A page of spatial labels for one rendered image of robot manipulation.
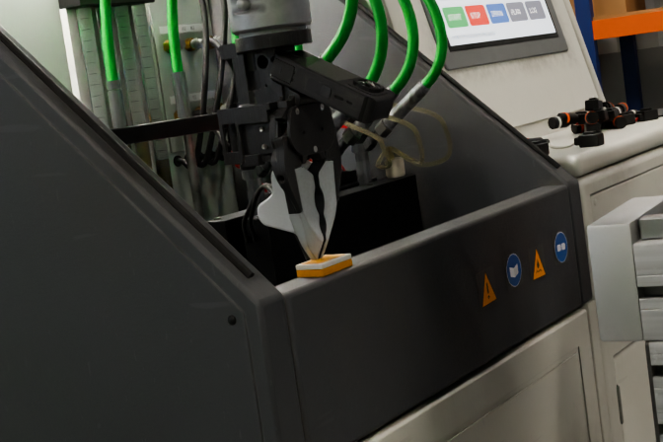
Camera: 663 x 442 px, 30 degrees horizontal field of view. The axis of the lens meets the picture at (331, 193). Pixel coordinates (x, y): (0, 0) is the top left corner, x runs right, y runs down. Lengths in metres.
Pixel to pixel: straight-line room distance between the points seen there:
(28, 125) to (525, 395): 0.65
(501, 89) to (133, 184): 1.00
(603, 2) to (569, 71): 4.47
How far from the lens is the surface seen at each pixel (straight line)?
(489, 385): 1.39
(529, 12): 2.19
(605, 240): 0.94
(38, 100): 1.18
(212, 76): 1.86
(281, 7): 1.12
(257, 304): 1.05
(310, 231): 1.13
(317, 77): 1.10
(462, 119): 1.66
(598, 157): 1.70
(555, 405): 1.55
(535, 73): 2.13
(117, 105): 1.58
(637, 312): 0.95
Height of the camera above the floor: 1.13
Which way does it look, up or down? 6 degrees down
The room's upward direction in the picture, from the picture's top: 8 degrees counter-clockwise
